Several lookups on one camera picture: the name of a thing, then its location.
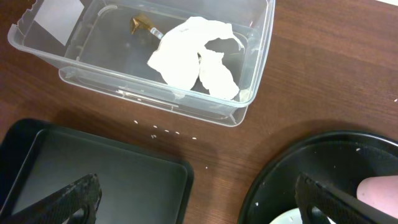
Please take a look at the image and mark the clear plastic waste bin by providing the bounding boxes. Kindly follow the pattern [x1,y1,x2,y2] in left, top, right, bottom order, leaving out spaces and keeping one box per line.
[7,0,276,127]

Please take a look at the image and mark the white tissue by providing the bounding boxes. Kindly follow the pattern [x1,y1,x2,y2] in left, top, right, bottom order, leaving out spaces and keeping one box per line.
[147,17,244,100]

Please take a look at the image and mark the grey plate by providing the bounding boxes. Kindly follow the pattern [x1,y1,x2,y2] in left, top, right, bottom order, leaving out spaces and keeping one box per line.
[269,207,336,224]

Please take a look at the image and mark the round black serving tray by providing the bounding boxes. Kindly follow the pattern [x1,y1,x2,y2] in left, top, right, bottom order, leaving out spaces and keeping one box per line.
[238,131,397,223]

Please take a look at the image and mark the brown snack wrapper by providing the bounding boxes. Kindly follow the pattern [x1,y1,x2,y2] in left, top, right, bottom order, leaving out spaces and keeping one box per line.
[129,14,164,40]

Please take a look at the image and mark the black rectangular tray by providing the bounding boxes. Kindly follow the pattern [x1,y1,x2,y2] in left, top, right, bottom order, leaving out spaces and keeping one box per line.
[1,119,194,224]

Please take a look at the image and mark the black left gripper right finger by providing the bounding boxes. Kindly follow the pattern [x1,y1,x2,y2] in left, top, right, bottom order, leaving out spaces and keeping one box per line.
[295,173,397,224]

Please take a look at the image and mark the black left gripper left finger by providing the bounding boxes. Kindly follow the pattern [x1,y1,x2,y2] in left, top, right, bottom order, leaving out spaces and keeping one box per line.
[1,174,102,224]

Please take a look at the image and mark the pink cup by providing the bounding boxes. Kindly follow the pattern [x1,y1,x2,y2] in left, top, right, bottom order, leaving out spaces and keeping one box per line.
[356,175,398,218]

